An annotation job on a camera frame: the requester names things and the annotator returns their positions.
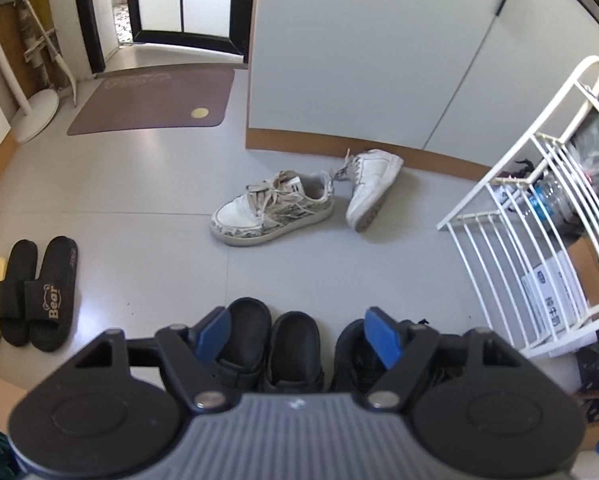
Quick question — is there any white cabinet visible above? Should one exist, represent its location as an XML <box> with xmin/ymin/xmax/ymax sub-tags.
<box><xmin>244</xmin><ymin>0</ymin><xmax>599</xmax><ymax>182</ymax></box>

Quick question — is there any beige patterned lace-up sneaker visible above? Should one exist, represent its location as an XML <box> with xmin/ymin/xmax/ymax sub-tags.
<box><xmin>208</xmin><ymin>170</ymin><xmax>337</xmax><ymax>248</ymax></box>
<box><xmin>331</xmin><ymin>148</ymin><xmax>405</xmax><ymax>234</ymax></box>

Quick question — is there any white mop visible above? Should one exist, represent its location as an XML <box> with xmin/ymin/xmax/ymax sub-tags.
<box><xmin>8</xmin><ymin>0</ymin><xmax>81</xmax><ymax>107</ymax></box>

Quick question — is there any black slide sandal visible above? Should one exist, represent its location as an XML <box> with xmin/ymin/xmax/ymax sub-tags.
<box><xmin>24</xmin><ymin>235</ymin><xmax>80</xmax><ymax>354</ymax></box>
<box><xmin>0</xmin><ymin>239</ymin><xmax>41</xmax><ymax>348</ymax></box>

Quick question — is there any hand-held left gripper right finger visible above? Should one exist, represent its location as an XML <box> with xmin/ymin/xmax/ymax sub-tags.
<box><xmin>363</xmin><ymin>306</ymin><xmax>525</xmax><ymax>413</ymax></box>

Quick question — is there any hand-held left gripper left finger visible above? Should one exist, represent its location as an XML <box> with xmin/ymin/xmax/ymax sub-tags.
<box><xmin>72</xmin><ymin>306</ymin><xmax>233</xmax><ymax>413</ymax></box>

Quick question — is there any white slatted shoe rack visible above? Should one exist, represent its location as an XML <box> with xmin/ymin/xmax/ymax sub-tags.
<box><xmin>436</xmin><ymin>56</ymin><xmax>599</xmax><ymax>359</ymax></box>

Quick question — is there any black textured strap clog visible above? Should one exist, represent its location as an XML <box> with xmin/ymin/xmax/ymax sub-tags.
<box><xmin>261</xmin><ymin>311</ymin><xmax>326</xmax><ymax>394</ymax></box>
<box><xmin>211</xmin><ymin>297</ymin><xmax>274</xmax><ymax>392</ymax></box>

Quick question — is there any white printed carton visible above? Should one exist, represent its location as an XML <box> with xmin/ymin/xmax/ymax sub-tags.
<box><xmin>518</xmin><ymin>249</ymin><xmax>593</xmax><ymax>347</ymax></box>

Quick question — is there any clear plastic water bottle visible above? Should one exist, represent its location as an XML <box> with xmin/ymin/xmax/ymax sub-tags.
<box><xmin>526</xmin><ymin>174</ymin><xmax>581</xmax><ymax>227</ymax></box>

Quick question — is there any brown doormat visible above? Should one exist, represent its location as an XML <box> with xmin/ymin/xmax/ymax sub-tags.
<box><xmin>66</xmin><ymin>66</ymin><xmax>236</xmax><ymax>137</ymax></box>

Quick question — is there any white standing fan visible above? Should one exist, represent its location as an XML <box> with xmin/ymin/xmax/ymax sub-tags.
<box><xmin>0</xmin><ymin>0</ymin><xmax>61</xmax><ymax>144</ymax></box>

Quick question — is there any black-framed glass door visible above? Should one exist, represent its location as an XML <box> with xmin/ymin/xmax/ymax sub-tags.
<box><xmin>71</xmin><ymin>0</ymin><xmax>259</xmax><ymax>75</ymax></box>

